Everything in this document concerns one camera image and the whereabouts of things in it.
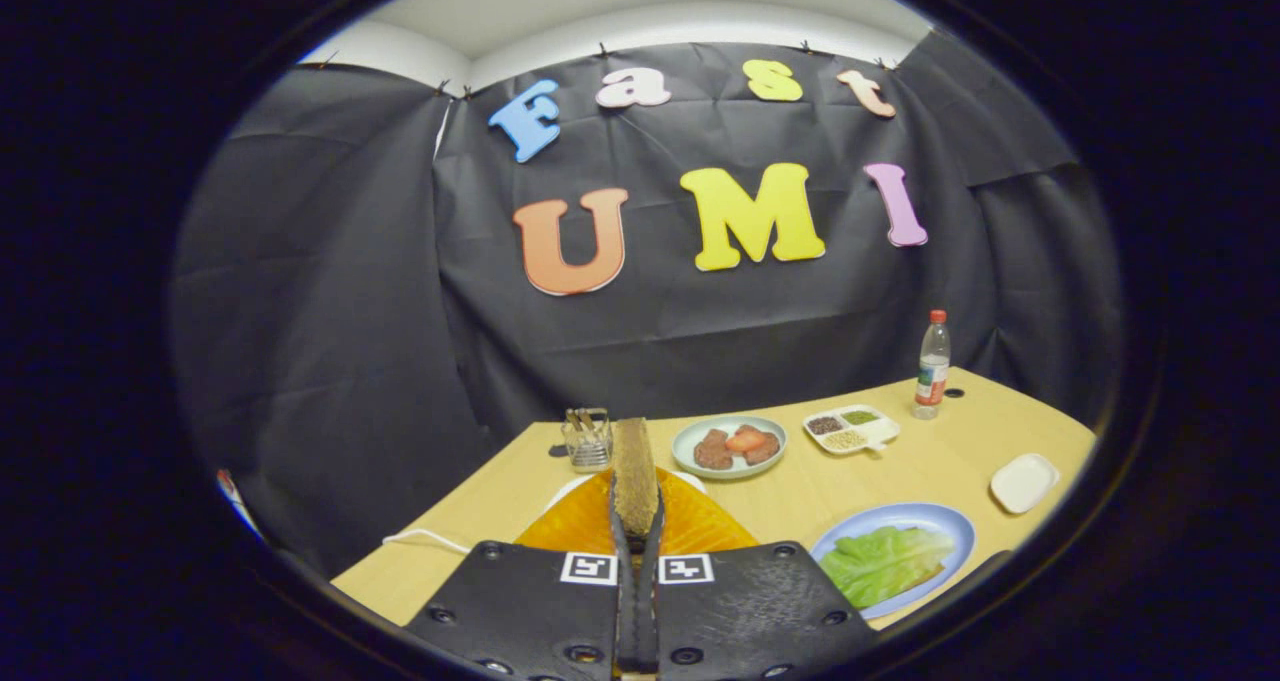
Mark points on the white and red object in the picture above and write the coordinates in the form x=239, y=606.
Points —
x=238, y=501

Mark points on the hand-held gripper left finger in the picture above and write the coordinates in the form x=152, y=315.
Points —
x=520, y=611

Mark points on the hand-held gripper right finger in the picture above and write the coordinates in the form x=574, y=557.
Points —
x=750, y=611

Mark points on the pale green round plate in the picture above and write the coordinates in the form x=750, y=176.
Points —
x=730, y=472

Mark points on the green lettuce leaf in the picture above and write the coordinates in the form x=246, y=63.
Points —
x=880, y=561

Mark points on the black backdrop cloth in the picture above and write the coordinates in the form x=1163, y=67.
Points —
x=350, y=311

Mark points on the brown toasted bread slice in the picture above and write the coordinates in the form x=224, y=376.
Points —
x=633, y=471

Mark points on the blue round plate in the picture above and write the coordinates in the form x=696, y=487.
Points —
x=930, y=521

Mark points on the white rectangular tray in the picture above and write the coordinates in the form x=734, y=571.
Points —
x=1025, y=483

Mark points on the clear red-capped water bottle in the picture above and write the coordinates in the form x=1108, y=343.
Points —
x=931, y=371

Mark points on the white toaster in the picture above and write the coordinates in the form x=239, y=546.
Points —
x=688, y=478

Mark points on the red tomato slice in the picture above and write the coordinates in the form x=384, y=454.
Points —
x=745, y=438

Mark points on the white divided seasoning dish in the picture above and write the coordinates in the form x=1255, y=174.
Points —
x=880, y=429

